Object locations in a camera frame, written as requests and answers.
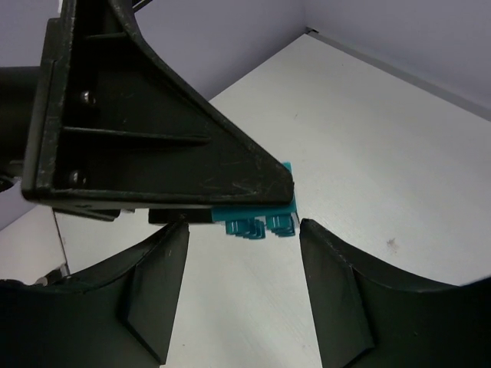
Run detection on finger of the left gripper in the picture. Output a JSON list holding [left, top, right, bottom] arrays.
[[21, 1, 294, 210], [52, 205, 212, 224]]

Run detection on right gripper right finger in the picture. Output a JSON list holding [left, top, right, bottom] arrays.
[[299, 219, 490, 367]]

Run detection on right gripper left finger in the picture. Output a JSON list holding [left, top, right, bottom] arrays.
[[1, 222, 189, 367]]

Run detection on teal green monster lego stack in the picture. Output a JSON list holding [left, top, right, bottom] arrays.
[[209, 160, 300, 241]]

